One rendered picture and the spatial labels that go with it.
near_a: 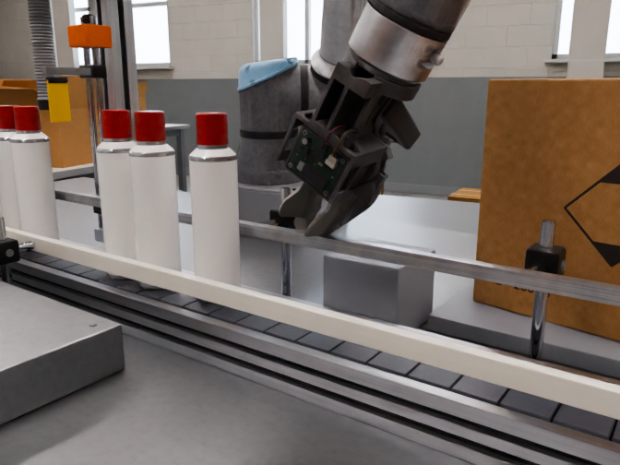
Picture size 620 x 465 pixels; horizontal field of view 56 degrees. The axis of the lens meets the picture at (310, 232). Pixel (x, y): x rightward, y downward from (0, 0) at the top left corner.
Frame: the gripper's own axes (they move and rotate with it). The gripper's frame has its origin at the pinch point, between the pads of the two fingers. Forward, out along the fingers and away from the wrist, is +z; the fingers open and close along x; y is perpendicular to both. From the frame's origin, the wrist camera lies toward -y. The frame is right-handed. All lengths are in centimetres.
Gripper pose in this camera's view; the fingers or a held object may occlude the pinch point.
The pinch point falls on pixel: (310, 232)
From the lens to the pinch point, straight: 63.5
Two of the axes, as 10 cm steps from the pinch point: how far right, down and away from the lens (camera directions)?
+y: -5.7, 2.6, -7.8
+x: 7.3, 6.1, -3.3
